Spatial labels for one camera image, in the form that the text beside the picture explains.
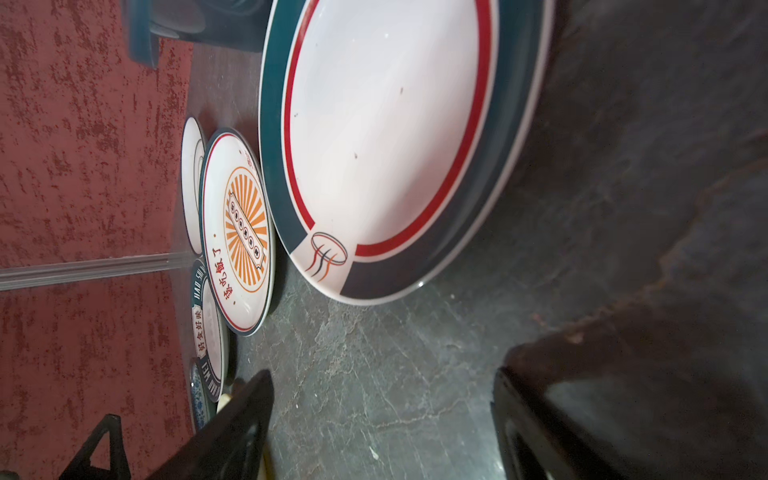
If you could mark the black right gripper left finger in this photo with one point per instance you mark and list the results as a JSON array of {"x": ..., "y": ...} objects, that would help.
[{"x": 232, "y": 444}]

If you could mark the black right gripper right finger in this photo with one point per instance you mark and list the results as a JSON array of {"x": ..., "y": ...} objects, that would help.
[{"x": 669, "y": 390}]

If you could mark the white plate green red rim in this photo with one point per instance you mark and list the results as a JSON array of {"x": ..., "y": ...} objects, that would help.
[{"x": 388, "y": 130}]

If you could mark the translucent blue plastic bin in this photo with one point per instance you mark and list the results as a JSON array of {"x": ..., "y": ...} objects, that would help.
[{"x": 234, "y": 24}]

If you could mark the cream yellow plate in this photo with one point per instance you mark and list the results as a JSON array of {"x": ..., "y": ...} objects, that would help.
[{"x": 263, "y": 473}]

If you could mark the blue floral porcelain plate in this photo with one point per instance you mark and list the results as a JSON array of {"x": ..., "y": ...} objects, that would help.
[{"x": 200, "y": 406}]

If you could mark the green rim hao shi plate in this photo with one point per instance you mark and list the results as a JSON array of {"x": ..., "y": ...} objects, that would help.
[{"x": 210, "y": 334}]

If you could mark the orange sunburst white plate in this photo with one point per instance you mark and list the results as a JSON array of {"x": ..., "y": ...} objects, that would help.
[{"x": 237, "y": 232}]

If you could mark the white plate black line motif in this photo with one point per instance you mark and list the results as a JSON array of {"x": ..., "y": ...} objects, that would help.
[{"x": 192, "y": 155}]

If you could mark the aluminium left corner post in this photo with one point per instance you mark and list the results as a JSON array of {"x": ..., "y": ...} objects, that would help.
[{"x": 72, "y": 272}]

